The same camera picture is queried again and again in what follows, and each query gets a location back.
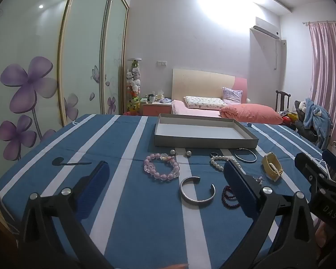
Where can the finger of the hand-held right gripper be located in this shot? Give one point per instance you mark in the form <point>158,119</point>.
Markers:
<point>308,168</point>
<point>334,161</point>

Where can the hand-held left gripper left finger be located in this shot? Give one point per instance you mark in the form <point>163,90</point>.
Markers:
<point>93,180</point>

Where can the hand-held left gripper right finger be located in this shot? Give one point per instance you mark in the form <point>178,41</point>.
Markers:
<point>238,185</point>

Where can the thin silver bangle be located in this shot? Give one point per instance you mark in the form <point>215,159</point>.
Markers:
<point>245,161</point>

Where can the cream wide bangle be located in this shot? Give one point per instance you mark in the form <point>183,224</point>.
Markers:
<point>268,171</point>

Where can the grey shallow cardboard tray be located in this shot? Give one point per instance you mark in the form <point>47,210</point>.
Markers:
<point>196,130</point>

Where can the dark grey chair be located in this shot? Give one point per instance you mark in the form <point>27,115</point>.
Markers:
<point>303,129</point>

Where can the light blue garment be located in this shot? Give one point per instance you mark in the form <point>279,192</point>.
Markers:
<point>317,120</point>

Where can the colourful toys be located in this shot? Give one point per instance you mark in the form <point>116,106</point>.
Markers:
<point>288,117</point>

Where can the blue white striped tablecloth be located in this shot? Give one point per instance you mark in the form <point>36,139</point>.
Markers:
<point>145,215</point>

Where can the dark wooden chair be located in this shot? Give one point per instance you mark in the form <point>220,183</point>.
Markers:
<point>282,101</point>

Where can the pink pillow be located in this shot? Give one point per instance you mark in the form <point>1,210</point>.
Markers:
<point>249,113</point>

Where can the white patterned pillow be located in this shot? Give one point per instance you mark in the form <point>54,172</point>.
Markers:
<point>203,102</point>

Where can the purple patterned pillow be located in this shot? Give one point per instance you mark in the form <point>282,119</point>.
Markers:
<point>232,95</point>

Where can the pink curtain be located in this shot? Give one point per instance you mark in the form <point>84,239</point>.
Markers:
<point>329,67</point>

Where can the pink nightstand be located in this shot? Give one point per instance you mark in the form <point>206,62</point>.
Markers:
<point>156,109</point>

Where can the clear tube of plush toys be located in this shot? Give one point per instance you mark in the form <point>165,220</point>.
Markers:
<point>133,89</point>

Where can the tissue box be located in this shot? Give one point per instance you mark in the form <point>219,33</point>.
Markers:
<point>160,95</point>

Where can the bed with beige headboard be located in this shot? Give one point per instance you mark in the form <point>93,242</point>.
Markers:
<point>198,82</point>

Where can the wardrobe with purple flower doors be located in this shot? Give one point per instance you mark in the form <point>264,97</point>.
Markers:
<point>81,47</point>

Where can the white air conditioner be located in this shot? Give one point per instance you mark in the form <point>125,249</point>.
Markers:
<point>266,29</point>

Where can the white wall switch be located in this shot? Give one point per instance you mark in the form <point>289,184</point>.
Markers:
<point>162,64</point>

